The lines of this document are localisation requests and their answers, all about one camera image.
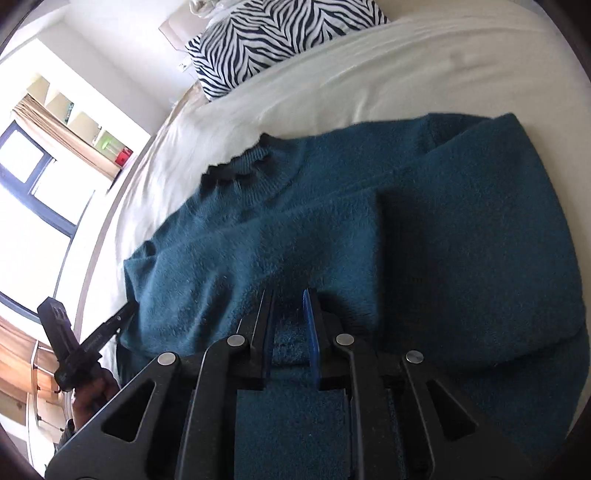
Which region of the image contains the folded white duvet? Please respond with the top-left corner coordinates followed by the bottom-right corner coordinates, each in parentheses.
top-left (187, 0), bottom-right (247, 20)

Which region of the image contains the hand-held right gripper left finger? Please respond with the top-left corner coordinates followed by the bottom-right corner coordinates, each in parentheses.
top-left (44, 288), bottom-right (278, 480)

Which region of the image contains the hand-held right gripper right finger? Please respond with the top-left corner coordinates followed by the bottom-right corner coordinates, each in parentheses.
top-left (301, 288), bottom-right (532, 480)

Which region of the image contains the person's left hand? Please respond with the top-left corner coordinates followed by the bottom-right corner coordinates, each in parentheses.
top-left (73, 367), bottom-right (120, 428)

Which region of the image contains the dark framed window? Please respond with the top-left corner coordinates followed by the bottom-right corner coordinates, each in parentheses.
top-left (0, 119), bottom-right (99, 324)

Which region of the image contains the teal knit sweater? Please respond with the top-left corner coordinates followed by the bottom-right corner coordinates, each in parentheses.
top-left (115, 112), bottom-right (585, 480)

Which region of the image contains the beige curtain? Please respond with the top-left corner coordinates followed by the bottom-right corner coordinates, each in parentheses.
top-left (11, 95), bottom-right (122, 182)

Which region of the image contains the bed with beige sheet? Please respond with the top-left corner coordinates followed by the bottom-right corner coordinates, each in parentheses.
top-left (69, 16), bottom-right (591, 416)

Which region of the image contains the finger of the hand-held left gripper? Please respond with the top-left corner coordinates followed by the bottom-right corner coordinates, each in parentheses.
top-left (79, 302), bottom-right (139, 358)

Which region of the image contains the beige padded headboard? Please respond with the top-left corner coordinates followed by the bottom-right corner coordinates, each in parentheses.
top-left (158, 4), bottom-right (214, 52)

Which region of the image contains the zebra print pillow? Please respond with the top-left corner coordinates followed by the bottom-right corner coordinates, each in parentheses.
top-left (185, 0), bottom-right (391, 101)

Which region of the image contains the white wall shelf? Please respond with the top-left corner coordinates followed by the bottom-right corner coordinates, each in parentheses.
top-left (25, 74), bottom-right (134, 169)

